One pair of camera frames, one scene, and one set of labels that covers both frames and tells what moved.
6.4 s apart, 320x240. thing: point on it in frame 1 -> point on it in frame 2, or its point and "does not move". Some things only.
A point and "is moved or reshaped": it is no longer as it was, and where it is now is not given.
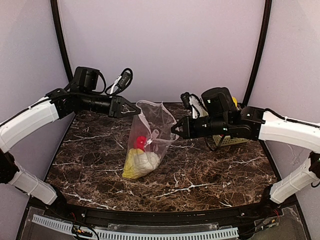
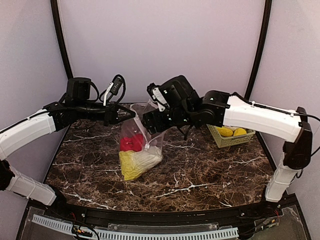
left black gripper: x=115 y=106 -> x=111 y=114
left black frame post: x=56 y=21 does not move
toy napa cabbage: x=140 y=162 is moved or reshaped
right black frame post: x=268 y=3 does not move
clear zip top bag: x=153 y=128 is moved or reshaped
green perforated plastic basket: x=227 y=140 does not move
